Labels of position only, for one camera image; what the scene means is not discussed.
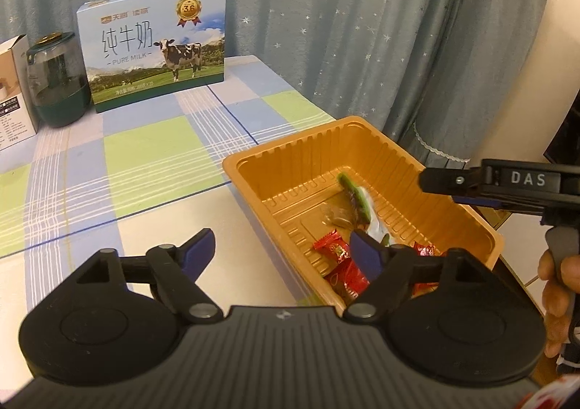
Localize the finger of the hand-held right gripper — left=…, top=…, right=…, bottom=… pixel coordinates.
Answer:
left=451, top=194, right=547, bottom=215
left=419, top=166, right=485, bottom=198

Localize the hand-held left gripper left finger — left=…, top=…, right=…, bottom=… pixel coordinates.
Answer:
left=54, top=228, right=223, bottom=324

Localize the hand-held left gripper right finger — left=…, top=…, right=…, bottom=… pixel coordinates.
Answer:
left=344, top=230, right=517, bottom=324

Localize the large red candy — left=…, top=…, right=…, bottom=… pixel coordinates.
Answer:
left=325, top=259, right=373, bottom=303

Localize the brown cube candy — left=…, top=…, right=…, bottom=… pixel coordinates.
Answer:
left=319, top=203, right=356, bottom=229

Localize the green stick snack packet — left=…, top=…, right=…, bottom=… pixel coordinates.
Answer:
left=337, top=171, right=374, bottom=229

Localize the orange plastic tray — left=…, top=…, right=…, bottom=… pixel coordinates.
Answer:
left=222, top=116, right=505, bottom=314

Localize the person's right hand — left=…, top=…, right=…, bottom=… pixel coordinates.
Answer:
left=538, top=250, right=580, bottom=358

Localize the dark panel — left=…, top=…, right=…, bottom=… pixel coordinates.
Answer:
left=543, top=89, right=580, bottom=165

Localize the blue lace-trimmed cover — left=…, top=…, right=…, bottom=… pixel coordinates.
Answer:
left=414, top=0, right=560, bottom=167

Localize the checked tablecloth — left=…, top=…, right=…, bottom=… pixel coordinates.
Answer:
left=0, top=54, right=338, bottom=314

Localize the blue star curtain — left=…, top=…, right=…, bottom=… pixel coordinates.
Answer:
left=0, top=0, right=476, bottom=156

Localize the blue milk carton box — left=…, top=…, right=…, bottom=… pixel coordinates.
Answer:
left=75, top=0, right=227, bottom=114

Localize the red white printed clothing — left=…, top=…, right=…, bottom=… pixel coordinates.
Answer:
left=519, top=373, right=580, bottom=409

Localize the dark green glass jar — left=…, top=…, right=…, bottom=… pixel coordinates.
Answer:
left=25, top=32, right=91, bottom=128

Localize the white product box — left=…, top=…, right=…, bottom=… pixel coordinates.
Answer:
left=0, top=34, right=39, bottom=151

